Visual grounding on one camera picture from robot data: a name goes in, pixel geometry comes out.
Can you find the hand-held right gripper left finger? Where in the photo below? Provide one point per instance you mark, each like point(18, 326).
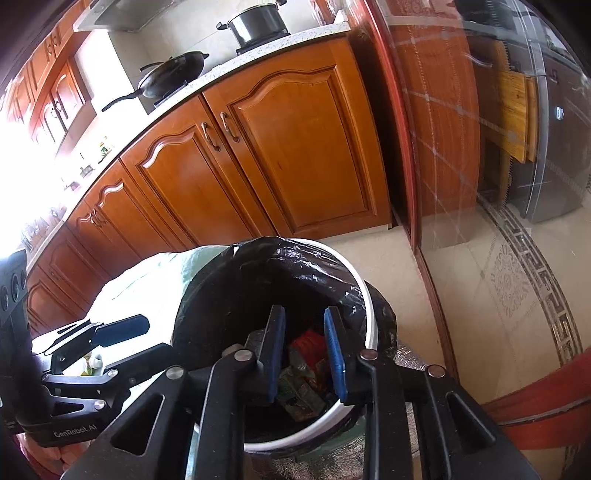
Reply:
point(276, 355)

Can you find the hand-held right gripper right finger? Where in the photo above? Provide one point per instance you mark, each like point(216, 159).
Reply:
point(336, 360)

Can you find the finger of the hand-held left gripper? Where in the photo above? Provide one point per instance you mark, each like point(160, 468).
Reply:
point(92, 387)
point(120, 328)

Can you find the red snack wrapper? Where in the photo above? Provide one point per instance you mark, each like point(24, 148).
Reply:
point(307, 344)

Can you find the green printed packet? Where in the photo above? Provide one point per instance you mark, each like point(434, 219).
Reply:
point(298, 392)

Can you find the black plastic bin liner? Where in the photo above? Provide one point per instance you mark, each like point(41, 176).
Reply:
point(300, 277)

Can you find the white round trash bin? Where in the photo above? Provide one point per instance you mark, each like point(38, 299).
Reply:
point(286, 443)

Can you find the person's left hand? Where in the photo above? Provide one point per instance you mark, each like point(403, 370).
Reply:
point(44, 461)

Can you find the teal floral tablecloth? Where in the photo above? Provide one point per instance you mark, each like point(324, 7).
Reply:
point(152, 277)

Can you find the wooden base cabinet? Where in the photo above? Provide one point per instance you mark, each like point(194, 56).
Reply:
point(286, 138)

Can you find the red-framed glass door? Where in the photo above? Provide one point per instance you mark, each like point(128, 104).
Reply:
point(443, 138)

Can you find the black wok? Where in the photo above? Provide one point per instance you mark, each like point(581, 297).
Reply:
point(175, 71)

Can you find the grey appliance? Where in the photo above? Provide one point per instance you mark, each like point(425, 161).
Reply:
point(554, 175)

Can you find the wooden folding chair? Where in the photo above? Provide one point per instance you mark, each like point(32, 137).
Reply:
point(512, 115)

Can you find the steel range hood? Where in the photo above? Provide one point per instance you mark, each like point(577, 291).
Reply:
point(129, 14)

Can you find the white speckled countertop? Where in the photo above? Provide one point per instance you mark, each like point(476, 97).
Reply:
point(304, 33)

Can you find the black stockpot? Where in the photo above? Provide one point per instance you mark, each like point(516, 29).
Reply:
point(256, 25)

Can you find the wooden wall cabinet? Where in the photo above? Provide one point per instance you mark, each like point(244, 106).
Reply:
point(60, 92)

